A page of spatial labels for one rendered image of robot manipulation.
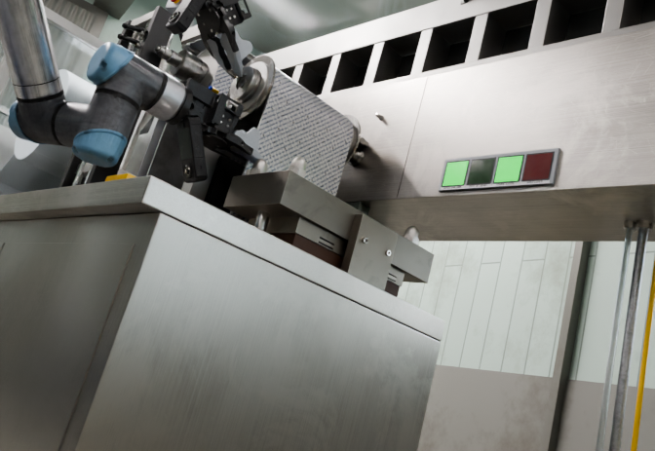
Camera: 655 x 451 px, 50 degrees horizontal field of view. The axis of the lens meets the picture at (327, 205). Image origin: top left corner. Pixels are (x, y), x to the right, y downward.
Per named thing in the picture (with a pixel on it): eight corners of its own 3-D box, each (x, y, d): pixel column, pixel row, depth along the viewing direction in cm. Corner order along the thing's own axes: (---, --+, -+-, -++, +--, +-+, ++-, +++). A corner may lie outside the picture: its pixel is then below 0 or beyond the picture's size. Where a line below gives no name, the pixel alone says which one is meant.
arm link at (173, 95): (158, 107, 117) (134, 114, 123) (180, 120, 120) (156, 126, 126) (173, 68, 119) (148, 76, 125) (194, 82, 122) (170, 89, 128)
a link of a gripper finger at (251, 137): (280, 138, 135) (243, 116, 130) (270, 167, 134) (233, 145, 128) (269, 140, 138) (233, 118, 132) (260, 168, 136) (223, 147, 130)
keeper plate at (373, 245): (339, 273, 122) (355, 213, 125) (376, 290, 128) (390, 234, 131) (349, 273, 120) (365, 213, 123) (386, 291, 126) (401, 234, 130)
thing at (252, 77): (231, 105, 140) (226, 84, 145) (239, 110, 141) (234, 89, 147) (256, 80, 137) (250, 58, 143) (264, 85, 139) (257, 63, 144)
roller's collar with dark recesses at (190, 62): (166, 76, 162) (174, 52, 164) (187, 89, 166) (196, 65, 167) (180, 71, 157) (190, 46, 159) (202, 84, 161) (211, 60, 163)
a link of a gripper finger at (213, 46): (251, 70, 146) (236, 26, 143) (231, 80, 142) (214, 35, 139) (243, 72, 148) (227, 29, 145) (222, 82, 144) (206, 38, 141)
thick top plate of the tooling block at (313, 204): (222, 206, 125) (233, 175, 127) (368, 280, 150) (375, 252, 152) (280, 203, 114) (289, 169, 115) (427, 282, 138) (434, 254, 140)
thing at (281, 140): (236, 192, 132) (264, 105, 138) (322, 238, 147) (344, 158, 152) (238, 192, 132) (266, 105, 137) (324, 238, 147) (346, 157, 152)
